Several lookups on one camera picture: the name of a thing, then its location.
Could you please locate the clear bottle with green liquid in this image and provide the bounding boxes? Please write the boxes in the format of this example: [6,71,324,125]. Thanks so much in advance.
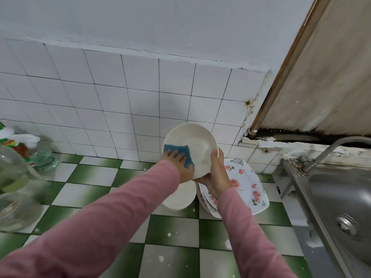
[26,139,60,171]

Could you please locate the person's right hand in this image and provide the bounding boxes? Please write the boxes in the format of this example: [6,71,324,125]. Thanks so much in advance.
[194,149,234,200]

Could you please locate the large clear plastic bottle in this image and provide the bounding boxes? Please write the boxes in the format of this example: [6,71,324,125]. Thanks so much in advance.
[0,144,47,232]

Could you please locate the green checkered tile countertop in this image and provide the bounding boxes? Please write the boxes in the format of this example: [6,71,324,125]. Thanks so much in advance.
[0,154,314,278]

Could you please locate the stack of floral plates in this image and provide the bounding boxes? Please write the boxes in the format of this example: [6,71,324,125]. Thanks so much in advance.
[198,158,270,218]

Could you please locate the blue cleaning cloth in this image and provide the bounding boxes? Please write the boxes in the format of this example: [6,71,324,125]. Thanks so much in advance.
[163,143,195,168]

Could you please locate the person's left hand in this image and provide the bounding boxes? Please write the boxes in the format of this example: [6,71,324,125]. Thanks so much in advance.
[160,149,196,184]

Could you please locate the person's left forearm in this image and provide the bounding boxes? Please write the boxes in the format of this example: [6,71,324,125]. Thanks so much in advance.
[0,160,182,278]

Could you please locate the stainless steel sink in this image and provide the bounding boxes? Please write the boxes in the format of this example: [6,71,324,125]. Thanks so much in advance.
[281,159,371,278]

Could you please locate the person's right forearm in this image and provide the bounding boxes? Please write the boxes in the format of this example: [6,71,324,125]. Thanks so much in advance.
[217,187,298,278]

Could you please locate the weathered wooden board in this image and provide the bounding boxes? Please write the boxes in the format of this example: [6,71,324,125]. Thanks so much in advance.
[249,0,371,142]

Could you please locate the chrome faucet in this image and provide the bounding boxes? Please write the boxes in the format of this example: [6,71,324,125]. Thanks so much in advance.
[298,136,371,174]

